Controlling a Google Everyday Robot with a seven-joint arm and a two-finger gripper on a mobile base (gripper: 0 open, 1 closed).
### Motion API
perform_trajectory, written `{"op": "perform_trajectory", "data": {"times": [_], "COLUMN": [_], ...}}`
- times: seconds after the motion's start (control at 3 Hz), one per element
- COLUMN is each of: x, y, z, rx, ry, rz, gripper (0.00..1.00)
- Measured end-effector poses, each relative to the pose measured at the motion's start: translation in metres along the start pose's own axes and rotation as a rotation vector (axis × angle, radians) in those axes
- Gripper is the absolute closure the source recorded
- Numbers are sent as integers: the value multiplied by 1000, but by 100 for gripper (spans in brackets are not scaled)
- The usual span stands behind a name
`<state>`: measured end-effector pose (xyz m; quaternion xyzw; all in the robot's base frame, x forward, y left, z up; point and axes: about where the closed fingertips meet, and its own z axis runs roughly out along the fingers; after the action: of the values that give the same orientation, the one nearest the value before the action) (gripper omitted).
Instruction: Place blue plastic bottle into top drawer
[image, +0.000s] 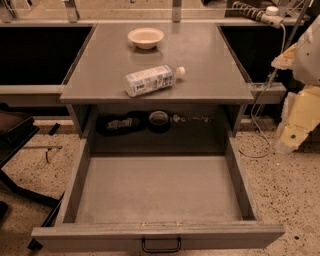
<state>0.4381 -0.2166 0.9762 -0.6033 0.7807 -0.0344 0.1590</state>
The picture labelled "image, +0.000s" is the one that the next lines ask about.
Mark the grey cabinet desk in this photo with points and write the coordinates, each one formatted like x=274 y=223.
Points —
x=212 y=78

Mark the grey open top drawer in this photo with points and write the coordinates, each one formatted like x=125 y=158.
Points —
x=111 y=203

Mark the white bowl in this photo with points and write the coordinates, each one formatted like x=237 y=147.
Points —
x=145 y=38

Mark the small metal parts in cabinet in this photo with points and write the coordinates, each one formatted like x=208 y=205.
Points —
x=176 y=118

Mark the black drawer handle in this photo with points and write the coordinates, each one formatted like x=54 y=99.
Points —
x=160 y=247

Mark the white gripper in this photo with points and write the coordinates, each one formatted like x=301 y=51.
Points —
x=308 y=60

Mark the black bag with tool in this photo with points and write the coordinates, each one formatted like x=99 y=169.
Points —
x=116 y=125

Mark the black tape roll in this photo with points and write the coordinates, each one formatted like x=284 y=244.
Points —
x=158 y=122

